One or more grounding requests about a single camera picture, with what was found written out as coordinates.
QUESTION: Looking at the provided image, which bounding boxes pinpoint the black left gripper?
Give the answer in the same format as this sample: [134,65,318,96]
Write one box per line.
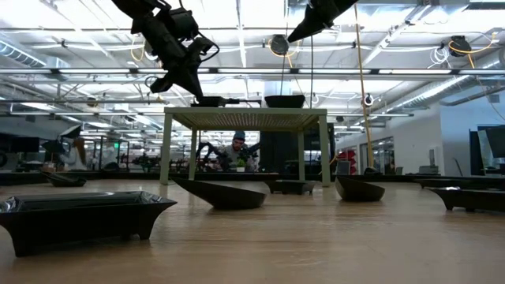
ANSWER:
[132,11,218,99]

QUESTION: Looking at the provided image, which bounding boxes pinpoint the black teardrop plate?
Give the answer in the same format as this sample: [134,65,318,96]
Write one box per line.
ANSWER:
[39,170,88,188]
[334,175,387,203]
[170,176,268,211]

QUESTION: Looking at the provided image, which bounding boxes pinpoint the green perforated metal riser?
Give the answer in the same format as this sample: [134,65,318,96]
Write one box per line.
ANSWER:
[159,106,331,188]

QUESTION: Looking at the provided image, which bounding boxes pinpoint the person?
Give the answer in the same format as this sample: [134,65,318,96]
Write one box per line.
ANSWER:
[215,130,260,173]
[62,136,88,171]

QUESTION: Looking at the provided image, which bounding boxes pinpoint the black cabinet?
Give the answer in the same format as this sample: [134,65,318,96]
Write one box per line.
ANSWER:
[259,121,336,177]

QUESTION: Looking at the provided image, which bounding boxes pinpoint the black monitor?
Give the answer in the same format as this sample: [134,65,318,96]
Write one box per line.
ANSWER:
[468,125,505,177]

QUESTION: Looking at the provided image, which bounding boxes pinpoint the black ceiling cable reel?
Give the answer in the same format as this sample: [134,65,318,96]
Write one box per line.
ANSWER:
[269,33,290,57]
[448,34,473,58]

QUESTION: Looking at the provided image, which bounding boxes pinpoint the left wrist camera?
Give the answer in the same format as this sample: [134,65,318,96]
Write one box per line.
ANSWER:
[168,6,200,39]

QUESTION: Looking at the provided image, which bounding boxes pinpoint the yellow hanging cable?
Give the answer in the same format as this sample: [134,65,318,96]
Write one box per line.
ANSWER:
[353,3,376,169]

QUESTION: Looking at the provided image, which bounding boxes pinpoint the silver ventilation duct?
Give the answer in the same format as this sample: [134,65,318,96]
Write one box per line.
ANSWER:
[386,74,505,115]

